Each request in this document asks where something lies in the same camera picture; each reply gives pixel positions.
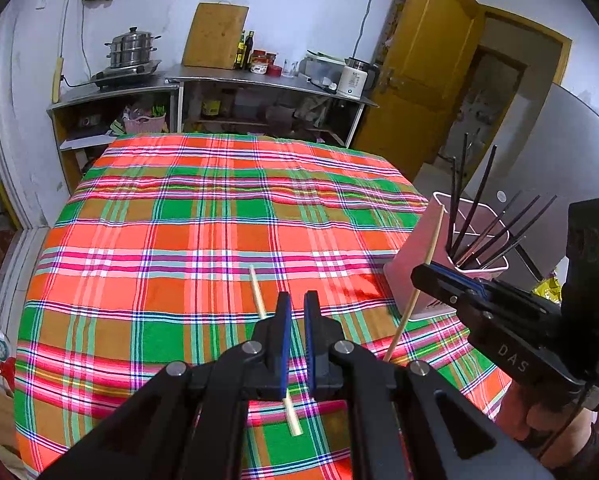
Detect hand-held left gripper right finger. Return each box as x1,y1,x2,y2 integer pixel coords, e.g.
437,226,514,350
303,290,555,480

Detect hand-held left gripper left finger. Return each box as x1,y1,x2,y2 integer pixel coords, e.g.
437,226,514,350
38,291,294,480

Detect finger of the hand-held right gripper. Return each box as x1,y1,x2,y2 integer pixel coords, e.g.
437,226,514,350
421,262,563,312
411,269,561,321

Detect light wooden chopstick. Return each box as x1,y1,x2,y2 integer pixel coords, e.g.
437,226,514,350
382,204,446,364
248,265,303,437

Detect pink chopstick holder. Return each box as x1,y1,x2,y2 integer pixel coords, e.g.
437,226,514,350
383,191,510,322

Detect bunch of black chopsticks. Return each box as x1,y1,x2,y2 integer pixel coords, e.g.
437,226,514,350
447,132,557,271

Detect person's right hand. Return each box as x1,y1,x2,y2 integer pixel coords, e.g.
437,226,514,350
497,380,599,466

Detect yellow snack packet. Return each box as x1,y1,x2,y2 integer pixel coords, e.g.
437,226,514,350
532,280,563,302

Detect grey refrigerator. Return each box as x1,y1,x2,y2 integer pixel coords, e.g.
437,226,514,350
414,82,599,291

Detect colourful plaid cloth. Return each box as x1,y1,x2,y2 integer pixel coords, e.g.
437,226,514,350
14,131,513,480

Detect white electric kettle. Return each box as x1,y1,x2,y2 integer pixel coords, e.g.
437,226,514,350
336,57,380,99

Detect yellow wooden door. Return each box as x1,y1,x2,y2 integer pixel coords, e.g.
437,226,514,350
352,0,485,181

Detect clear plastic container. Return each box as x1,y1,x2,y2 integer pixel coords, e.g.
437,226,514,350
299,51,347,86

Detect pink plastic basket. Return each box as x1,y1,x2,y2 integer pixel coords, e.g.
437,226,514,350
124,115,166,135

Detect steel kitchen table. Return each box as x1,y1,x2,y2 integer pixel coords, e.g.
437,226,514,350
164,64,380,148

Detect red-lidded jars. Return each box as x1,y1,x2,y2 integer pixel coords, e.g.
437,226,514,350
250,50,281,77

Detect cooktop stove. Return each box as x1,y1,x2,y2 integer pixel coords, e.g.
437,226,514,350
90,60,163,92

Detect steel-topped cabinet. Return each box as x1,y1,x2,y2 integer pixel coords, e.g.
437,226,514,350
47,82,183,196

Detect wooden cutting board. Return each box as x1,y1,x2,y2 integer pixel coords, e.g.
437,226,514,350
182,2,250,70

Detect steel steamer pot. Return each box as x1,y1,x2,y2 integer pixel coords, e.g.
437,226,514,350
104,29,161,68

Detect yellow door frame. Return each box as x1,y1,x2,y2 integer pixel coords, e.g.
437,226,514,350
479,5,573,161

